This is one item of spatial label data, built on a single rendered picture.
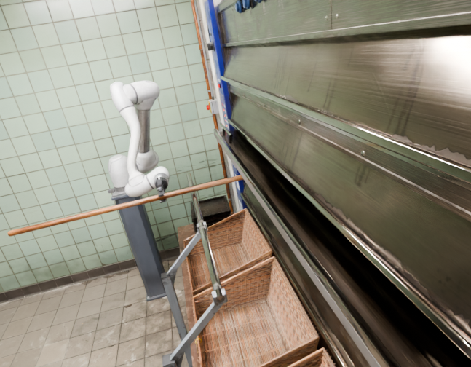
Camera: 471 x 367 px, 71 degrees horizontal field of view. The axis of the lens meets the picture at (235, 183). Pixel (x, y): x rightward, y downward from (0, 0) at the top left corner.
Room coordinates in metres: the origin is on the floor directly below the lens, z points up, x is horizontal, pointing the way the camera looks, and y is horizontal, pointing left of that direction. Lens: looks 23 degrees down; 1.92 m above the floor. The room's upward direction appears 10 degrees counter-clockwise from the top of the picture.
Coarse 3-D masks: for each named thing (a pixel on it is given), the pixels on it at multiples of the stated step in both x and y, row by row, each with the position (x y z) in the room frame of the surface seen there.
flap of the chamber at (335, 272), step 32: (256, 160) 1.44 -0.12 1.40; (256, 192) 1.08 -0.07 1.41; (288, 192) 1.06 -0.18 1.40; (320, 224) 0.82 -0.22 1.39; (320, 256) 0.66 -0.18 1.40; (352, 256) 0.65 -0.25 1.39; (320, 288) 0.56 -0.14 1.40; (352, 288) 0.54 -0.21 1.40; (384, 288) 0.53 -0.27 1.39; (384, 320) 0.45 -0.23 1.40; (416, 320) 0.44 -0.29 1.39; (416, 352) 0.38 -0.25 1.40; (448, 352) 0.37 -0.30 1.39
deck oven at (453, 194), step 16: (224, 0) 1.86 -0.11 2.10; (224, 48) 2.09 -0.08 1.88; (224, 64) 2.14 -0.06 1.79; (240, 96) 1.81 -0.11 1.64; (256, 96) 1.47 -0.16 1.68; (272, 112) 1.27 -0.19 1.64; (288, 112) 1.10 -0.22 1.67; (304, 128) 0.97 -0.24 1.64; (320, 128) 0.86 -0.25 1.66; (336, 128) 0.76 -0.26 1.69; (336, 144) 0.78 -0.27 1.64; (352, 144) 0.70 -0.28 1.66; (368, 144) 0.63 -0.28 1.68; (368, 160) 0.64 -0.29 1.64; (384, 160) 0.59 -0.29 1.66; (400, 160) 0.54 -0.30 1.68; (400, 176) 0.54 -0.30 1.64; (416, 176) 0.50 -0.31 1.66; (432, 176) 0.47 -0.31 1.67; (448, 176) 0.43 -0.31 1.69; (416, 192) 0.50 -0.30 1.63; (432, 192) 0.47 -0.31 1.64; (448, 192) 0.44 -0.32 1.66; (464, 192) 0.41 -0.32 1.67; (448, 208) 0.43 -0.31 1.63; (464, 208) 0.40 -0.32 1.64
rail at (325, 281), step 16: (224, 144) 1.69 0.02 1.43; (240, 160) 1.39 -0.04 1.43; (272, 208) 0.90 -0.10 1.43; (288, 224) 0.79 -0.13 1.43; (304, 256) 0.65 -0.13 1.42; (320, 272) 0.58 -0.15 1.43; (336, 288) 0.52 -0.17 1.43; (352, 304) 0.48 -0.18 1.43; (352, 320) 0.44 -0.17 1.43; (368, 336) 0.40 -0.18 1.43; (384, 352) 0.37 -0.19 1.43
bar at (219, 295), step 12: (192, 180) 1.93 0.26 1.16; (192, 192) 1.71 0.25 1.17; (204, 228) 1.30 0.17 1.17; (192, 240) 1.33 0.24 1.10; (204, 240) 1.20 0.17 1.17; (180, 264) 1.31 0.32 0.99; (168, 276) 1.29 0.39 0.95; (216, 276) 0.95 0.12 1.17; (168, 288) 1.29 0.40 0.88; (216, 288) 0.89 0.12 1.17; (168, 300) 1.29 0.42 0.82; (216, 300) 0.85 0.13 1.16; (180, 312) 1.29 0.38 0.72; (180, 324) 1.29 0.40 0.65; (204, 324) 0.85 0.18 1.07; (180, 336) 1.29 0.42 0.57; (192, 336) 0.84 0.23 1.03; (180, 348) 0.83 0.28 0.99; (168, 360) 0.83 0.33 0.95; (180, 360) 0.84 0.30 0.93
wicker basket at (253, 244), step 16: (224, 224) 2.00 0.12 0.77; (240, 224) 2.02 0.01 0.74; (224, 240) 1.99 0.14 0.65; (240, 240) 2.02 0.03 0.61; (256, 240) 1.73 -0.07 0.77; (192, 256) 1.95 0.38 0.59; (224, 256) 1.89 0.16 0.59; (240, 256) 1.85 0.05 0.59; (256, 256) 1.68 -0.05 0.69; (192, 272) 1.77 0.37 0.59; (208, 272) 1.74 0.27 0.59; (224, 272) 1.72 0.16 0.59; (240, 272) 1.46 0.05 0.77; (192, 288) 1.44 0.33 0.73; (224, 304) 1.44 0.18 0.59
